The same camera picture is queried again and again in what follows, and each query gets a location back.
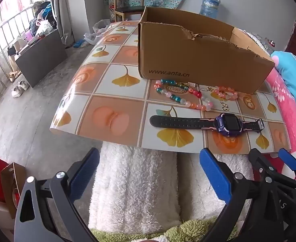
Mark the white plastic bag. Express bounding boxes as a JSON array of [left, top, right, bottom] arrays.
[[84, 20, 110, 44]]

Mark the pink bead bracelet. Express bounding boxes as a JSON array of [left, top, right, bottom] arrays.
[[215, 86, 238, 100]]

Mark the white fluffy blanket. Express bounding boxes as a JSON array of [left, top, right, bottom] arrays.
[[89, 142, 254, 235]]

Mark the blue pillow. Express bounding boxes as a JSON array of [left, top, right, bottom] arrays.
[[270, 51, 296, 111]]

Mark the ginkgo patterned table cover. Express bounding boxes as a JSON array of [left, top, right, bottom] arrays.
[[49, 20, 293, 154]]

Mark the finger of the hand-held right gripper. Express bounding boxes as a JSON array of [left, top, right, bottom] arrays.
[[278, 148, 296, 183], [248, 149, 273, 180]]

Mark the brown cardboard box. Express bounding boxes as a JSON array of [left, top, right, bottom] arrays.
[[137, 6, 276, 95]]

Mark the wooden chair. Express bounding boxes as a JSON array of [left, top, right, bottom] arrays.
[[112, 0, 148, 23]]

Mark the green fluffy rug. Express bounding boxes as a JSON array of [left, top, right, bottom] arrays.
[[91, 219, 239, 242]]

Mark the black purple smartwatch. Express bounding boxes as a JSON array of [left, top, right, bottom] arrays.
[[149, 113, 265, 137]]

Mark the brown paper bag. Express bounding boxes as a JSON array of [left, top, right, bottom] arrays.
[[0, 163, 27, 220]]

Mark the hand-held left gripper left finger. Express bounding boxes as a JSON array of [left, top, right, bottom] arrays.
[[14, 147, 100, 242]]

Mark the multicolour bead bracelet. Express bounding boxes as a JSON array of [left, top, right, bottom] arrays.
[[155, 79, 213, 111]]

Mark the patterned box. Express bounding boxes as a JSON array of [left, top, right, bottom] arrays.
[[108, 0, 124, 22]]

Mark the pile of clothes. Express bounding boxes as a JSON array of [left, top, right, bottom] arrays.
[[28, 1, 58, 37]]

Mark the grey floral pillow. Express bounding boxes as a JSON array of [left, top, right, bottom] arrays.
[[246, 31, 272, 54]]

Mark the blue water bottle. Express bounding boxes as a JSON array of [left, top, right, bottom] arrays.
[[199, 0, 221, 19]]

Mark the grey board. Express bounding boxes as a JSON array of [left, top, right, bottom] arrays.
[[15, 28, 68, 88]]

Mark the grey curtain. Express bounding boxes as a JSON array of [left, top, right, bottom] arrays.
[[50, 0, 74, 47]]

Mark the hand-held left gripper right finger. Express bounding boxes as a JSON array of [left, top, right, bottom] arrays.
[[199, 148, 285, 242]]

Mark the pink floral blanket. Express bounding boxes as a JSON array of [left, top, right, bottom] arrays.
[[265, 55, 296, 179]]

